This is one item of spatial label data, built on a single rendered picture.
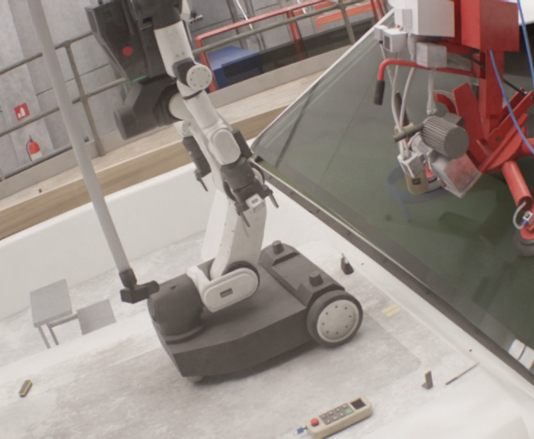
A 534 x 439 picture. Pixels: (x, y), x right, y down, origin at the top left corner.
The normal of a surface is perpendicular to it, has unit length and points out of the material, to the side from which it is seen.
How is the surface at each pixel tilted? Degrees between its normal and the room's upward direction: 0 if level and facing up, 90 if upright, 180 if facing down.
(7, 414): 0
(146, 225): 90
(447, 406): 6
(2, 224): 90
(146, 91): 90
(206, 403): 0
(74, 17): 90
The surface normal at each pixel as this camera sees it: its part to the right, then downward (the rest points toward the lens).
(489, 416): -0.18, -0.77
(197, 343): -0.28, -0.88
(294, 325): 0.35, 0.27
